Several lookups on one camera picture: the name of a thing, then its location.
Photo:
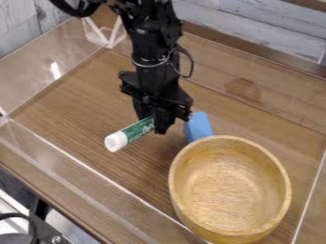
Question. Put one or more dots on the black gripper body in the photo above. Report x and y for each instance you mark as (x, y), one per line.
(157, 82)

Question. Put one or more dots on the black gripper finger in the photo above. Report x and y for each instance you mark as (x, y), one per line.
(163, 120)
(143, 107)

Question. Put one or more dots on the green expo marker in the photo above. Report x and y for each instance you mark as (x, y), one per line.
(119, 139)

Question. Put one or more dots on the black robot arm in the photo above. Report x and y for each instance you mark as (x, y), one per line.
(153, 30)

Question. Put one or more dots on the brown wooden bowl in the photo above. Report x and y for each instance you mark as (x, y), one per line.
(230, 190)

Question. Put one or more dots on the blue eraser block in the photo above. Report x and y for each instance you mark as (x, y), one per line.
(198, 127)

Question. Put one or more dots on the clear acrylic corner bracket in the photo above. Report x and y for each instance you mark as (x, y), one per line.
(103, 36)

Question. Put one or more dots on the clear acrylic enclosure wall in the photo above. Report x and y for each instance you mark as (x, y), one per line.
(103, 207)

